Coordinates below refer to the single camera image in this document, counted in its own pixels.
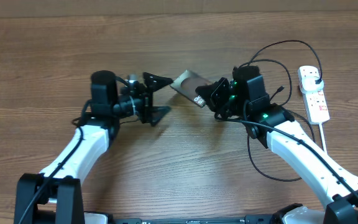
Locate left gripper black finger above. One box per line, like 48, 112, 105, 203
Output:
149, 106, 171, 126
143, 72, 173, 92

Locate black charger cable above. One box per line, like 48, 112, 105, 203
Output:
236, 39, 324, 183

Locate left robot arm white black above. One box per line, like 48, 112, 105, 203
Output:
14, 70, 173, 224

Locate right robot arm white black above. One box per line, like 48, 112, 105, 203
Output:
195, 66, 358, 223

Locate white charger plug adapter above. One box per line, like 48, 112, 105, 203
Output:
300, 77, 324, 94

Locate white power strip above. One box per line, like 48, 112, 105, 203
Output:
298, 65, 330, 124

